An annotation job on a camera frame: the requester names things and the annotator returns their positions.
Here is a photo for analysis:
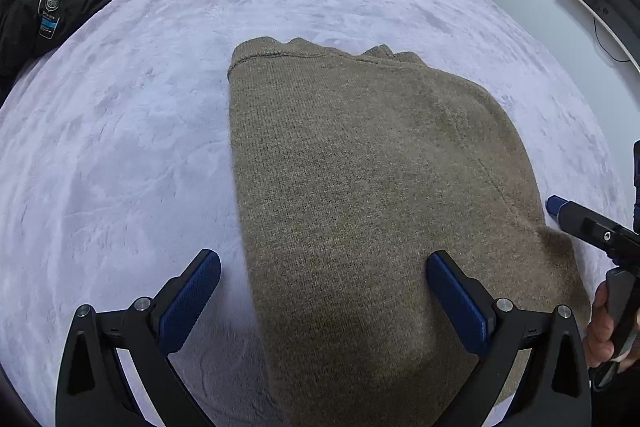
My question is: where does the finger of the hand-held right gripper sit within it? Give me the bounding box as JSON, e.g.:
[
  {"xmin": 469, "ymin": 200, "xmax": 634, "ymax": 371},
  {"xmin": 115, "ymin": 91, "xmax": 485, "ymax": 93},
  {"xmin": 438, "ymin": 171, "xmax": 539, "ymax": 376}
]
[{"xmin": 544, "ymin": 194, "xmax": 640, "ymax": 259}]

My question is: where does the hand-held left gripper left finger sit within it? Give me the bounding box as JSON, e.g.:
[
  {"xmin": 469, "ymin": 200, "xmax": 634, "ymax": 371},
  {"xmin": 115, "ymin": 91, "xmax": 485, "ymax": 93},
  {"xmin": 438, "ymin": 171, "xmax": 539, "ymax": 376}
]
[{"xmin": 55, "ymin": 248, "xmax": 222, "ymax": 427}]

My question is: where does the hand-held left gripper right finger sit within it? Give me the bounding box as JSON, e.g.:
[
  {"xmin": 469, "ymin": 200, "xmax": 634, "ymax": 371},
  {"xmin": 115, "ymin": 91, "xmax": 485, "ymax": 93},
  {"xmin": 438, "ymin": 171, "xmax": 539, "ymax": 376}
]
[{"xmin": 425, "ymin": 250, "xmax": 593, "ymax": 427}]

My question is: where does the brown knit sweater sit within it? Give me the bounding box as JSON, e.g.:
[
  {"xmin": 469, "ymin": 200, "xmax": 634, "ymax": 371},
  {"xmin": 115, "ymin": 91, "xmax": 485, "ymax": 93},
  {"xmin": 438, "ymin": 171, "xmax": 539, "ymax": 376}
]
[{"xmin": 227, "ymin": 36, "xmax": 594, "ymax": 427}]

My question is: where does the person's right hand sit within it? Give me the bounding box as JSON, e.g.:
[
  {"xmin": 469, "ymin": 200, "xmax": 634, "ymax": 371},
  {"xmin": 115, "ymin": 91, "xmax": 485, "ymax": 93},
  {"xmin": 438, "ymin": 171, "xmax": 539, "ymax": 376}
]
[{"xmin": 582, "ymin": 281, "xmax": 640, "ymax": 369}]

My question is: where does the lavender fleece blanket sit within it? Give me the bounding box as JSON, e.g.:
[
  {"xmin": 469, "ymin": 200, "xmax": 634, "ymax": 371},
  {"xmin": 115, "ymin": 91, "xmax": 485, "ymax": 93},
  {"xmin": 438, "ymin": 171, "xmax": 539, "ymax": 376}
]
[{"xmin": 0, "ymin": 0, "xmax": 637, "ymax": 427}]

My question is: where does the black jacket with label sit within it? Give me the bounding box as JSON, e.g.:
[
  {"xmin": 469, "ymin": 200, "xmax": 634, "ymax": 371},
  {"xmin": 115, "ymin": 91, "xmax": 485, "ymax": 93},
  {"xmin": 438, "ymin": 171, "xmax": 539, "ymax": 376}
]
[{"xmin": 0, "ymin": 0, "xmax": 134, "ymax": 90}]

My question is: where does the black television cable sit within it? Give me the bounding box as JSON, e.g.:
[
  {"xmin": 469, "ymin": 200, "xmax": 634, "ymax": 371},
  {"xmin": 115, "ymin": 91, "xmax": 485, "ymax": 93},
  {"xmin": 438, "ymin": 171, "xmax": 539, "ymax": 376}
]
[{"xmin": 593, "ymin": 16, "xmax": 632, "ymax": 63}]

